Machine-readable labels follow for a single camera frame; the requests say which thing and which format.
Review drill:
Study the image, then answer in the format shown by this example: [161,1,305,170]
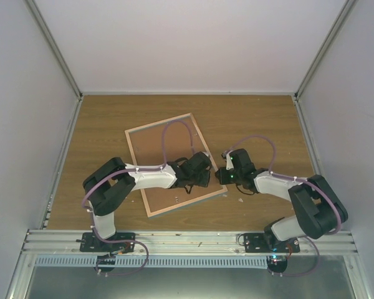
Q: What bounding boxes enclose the blue wooden picture frame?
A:
[125,113,228,217]

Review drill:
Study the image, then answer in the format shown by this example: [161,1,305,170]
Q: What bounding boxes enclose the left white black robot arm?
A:
[82,151,212,252]

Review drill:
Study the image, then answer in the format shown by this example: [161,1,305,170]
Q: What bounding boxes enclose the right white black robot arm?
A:
[215,149,348,252]

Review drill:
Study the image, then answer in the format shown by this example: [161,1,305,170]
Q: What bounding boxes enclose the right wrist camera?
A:
[221,150,234,170]

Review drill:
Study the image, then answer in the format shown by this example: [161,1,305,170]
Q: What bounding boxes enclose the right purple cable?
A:
[226,135,343,235]

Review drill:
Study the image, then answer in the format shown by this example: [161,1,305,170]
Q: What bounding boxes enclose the purple cable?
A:
[81,120,196,247]
[226,135,343,235]

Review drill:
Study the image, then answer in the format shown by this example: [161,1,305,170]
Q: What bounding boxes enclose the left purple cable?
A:
[81,120,196,247]

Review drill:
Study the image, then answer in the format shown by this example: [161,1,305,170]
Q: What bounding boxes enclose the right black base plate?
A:
[236,232,300,254]

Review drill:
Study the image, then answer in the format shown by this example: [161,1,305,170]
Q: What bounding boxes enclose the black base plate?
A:
[75,232,135,253]
[236,232,300,254]

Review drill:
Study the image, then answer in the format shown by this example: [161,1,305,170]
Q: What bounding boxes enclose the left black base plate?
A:
[75,232,135,253]

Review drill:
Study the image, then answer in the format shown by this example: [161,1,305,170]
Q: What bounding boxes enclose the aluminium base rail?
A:
[21,230,358,256]

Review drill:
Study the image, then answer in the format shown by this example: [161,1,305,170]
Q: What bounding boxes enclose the grey slotted cable duct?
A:
[35,255,267,269]

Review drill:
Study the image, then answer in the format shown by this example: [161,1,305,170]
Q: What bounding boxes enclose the right aluminium corner post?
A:
[294,0,357,101]

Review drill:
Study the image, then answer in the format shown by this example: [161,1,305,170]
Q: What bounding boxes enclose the aluminium corner post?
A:
[24,0,83,101]
[294,0,357,101]

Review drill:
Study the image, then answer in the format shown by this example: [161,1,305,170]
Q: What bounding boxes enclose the left aluminium corner post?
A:
[24,0,83,101]

